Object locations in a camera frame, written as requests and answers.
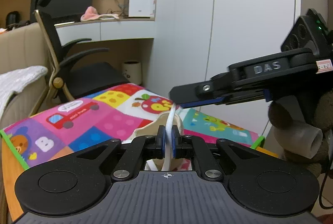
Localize beige suede sneaker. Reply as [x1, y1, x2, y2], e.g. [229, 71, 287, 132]
[122, 111, 192, 171]

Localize white shoelace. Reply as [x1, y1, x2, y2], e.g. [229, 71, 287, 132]
[162, 103, 176, 171]

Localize gloved right hand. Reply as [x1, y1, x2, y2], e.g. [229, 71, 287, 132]
[268, 91, 332, 178]

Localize colourful cartoon play mat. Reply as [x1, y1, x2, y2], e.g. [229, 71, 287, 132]
[0, 83, 266, 170]

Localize white cylindrical bin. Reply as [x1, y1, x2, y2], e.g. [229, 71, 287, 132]
[122, 61, 142, 85]

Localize black office chair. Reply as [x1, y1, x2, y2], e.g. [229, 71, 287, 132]
[34, 9, 129, 106]

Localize pink cloth on desk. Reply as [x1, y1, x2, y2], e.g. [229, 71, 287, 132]
[80, 6, 120, 22]

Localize white fluffy blanket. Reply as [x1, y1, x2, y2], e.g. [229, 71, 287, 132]
[1, 66, 48, 118]

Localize beige sofa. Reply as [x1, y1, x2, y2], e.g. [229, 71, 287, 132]
[1, 23, 51, 128]

